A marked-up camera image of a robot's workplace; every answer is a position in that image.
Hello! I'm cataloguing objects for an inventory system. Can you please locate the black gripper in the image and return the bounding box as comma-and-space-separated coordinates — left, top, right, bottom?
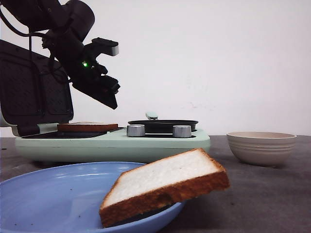
42, 28, 120, 109

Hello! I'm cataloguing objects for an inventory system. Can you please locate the white bread slice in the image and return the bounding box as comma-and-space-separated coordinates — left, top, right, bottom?
57, 122, 118, 133
99, 148, 230, 227

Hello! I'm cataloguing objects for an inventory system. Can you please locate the beige ribbed bowl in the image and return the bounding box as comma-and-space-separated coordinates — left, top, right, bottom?
227, 132, 297, 166

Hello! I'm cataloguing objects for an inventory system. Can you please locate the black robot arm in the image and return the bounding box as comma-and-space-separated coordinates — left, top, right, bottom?
0, 0, 120, 109

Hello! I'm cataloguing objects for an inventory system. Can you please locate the mint green breakfast maker base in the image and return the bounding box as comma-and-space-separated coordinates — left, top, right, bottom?
15, 128, 211, 163

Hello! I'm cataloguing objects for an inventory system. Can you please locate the left silver control knob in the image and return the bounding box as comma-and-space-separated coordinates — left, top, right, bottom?
127, 124, 145, 137

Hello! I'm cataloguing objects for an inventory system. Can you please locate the silver control knob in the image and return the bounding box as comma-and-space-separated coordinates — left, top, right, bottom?
173, 125, 192, 138
127, 124, 145, 137

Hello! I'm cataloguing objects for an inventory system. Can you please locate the black round frying pan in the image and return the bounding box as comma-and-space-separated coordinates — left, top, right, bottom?
128, 112, 198, 133

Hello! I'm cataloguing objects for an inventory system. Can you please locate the right silver control knob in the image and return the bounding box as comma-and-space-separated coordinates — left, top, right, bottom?
173, 125, 192, 138

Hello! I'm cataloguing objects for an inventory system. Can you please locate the blue plastic plate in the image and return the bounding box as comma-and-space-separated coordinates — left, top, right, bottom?
0, 162, 184, 233

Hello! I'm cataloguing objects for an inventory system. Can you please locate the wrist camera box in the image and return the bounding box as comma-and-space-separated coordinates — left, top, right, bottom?
84, 37, 119, 59

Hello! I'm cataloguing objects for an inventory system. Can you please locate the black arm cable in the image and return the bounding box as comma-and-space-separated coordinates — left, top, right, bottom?
0, 4, 71, 85

